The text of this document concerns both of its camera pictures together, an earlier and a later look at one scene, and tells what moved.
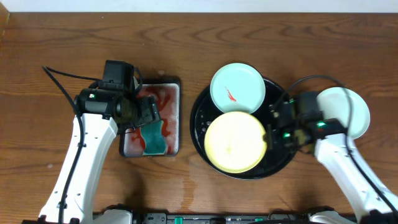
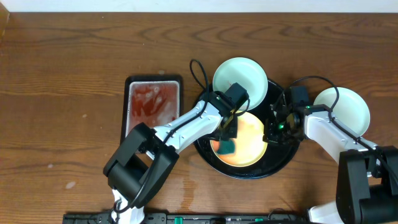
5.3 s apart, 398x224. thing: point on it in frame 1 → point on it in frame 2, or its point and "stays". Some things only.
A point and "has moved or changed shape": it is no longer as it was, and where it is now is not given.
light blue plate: x=237 y=87 has moved or changed shape
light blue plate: x=333 y=102 stays
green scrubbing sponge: x=154 y=139 has moved or changed shape
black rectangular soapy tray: x=166 y=92 stays
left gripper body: x=143 y=114 → x=232 y=132
